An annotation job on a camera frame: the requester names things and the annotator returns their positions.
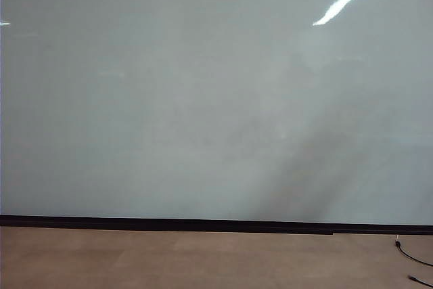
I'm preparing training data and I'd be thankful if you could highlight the white glossy whiteboard black frame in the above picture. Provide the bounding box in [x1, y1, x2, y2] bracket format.
[0, 0, 433, 235]

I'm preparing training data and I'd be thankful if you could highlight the black cable with small connector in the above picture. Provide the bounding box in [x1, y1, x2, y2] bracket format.
[394, 234, 433, 267]

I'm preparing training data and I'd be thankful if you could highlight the black cable with plug end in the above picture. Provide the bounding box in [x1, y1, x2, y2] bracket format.
[407, 273, 433, 288]

